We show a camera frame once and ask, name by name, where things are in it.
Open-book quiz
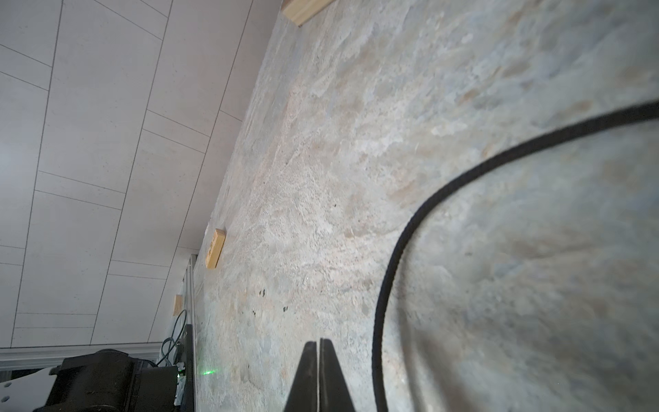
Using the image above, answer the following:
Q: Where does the wooden chess board box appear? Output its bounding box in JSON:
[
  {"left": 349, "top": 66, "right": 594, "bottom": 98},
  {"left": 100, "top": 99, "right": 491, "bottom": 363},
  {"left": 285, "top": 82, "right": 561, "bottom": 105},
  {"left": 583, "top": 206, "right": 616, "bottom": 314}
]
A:
[{"left": 281, "top": 0, "right": 334, "bottom": 27}]

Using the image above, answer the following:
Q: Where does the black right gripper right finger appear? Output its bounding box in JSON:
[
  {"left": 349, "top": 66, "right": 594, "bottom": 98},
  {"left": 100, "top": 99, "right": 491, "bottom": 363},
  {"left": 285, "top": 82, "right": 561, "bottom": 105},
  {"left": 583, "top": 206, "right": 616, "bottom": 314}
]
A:
[{"left": 319, "top": 338, "right": 355, "bottom": 412}]

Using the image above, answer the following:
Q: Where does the tan object on rail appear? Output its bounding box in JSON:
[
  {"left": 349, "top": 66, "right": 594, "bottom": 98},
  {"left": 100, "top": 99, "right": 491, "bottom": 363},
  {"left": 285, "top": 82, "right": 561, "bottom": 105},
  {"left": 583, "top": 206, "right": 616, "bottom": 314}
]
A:
[{"left": 173, "top": 295, "right": 185, "bottom": 317}]

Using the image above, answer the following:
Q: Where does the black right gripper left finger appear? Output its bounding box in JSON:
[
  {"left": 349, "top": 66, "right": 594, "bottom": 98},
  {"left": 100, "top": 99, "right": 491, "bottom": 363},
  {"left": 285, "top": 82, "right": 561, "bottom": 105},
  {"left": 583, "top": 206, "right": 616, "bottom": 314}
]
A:
[{"left": 283, "top": 342, "right": 319, "bottom": 412}]

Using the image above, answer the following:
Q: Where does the black red headphone cable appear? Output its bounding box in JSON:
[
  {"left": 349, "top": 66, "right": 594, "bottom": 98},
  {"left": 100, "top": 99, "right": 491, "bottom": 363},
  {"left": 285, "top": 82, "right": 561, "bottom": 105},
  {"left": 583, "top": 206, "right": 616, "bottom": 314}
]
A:
[{"left": 371, "top": 100, "right": 659, "bottom": 412}]

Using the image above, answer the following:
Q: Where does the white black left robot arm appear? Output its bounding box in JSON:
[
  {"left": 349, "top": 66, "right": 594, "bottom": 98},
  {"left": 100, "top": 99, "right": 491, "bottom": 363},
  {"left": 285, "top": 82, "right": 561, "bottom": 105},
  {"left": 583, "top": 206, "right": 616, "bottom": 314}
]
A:
[{"left": 1, "top": 334, "right": 195, "bottom": 411}]

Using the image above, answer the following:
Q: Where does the wooden domino block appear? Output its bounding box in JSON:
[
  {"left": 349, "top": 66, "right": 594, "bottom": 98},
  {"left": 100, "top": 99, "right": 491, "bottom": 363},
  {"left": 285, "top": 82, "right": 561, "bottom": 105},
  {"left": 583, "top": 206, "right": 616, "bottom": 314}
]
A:
[{"left": 205, "top": 228, "right": 227, "bottom": 270}]

